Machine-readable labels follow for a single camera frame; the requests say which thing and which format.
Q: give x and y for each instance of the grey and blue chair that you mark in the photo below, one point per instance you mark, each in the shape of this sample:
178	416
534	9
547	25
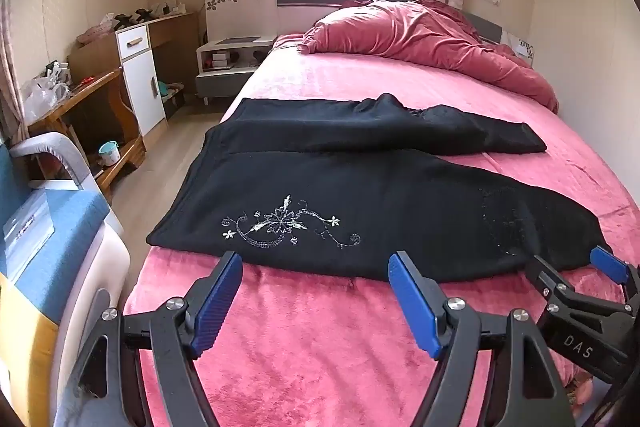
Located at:
55	232

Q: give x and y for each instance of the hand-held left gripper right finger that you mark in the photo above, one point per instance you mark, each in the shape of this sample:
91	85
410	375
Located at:
415	302

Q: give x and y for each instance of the pink plush bed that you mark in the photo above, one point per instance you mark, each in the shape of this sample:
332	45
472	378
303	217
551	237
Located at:
320	357

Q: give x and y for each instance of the teal cup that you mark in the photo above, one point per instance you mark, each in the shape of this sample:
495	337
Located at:
108	154

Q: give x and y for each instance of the black embroidered pants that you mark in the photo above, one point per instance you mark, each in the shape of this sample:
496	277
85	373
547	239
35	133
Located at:
380	197

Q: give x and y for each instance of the white and wood cabinet desk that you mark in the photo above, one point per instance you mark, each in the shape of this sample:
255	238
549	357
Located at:
142	82

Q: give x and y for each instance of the white and grey nightstand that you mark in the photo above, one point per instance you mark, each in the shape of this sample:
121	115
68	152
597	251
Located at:
225	57

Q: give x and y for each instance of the pink cloth bundle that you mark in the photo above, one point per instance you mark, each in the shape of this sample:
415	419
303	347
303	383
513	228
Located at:
94	34

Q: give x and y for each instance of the red duvet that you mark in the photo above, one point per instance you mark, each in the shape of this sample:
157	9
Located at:
415	37

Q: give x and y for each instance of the clear plastic bag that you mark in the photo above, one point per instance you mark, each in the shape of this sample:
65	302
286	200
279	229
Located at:
42	94

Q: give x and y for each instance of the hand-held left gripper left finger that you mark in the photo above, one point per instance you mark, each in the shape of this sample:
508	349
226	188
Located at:
217	302

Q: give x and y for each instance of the white paper sheet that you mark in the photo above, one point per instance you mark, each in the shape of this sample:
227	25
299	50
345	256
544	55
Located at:
27	227

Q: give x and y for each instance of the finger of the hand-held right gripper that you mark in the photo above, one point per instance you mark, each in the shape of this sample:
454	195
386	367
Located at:
609	263
547	279

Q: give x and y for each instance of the wooden side table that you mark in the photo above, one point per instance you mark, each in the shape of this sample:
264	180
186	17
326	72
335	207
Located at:
95	92

